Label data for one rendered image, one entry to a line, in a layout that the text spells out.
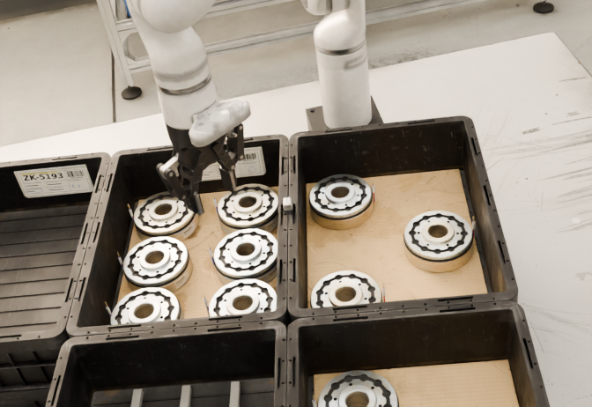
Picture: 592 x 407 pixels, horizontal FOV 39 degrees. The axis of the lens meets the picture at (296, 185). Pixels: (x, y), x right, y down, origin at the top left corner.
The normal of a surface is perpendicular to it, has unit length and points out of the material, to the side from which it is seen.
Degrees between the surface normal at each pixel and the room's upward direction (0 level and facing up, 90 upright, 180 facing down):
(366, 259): 0
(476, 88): 0
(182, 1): 80
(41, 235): 0
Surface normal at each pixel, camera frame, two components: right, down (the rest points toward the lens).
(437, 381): -0.13, -0.75
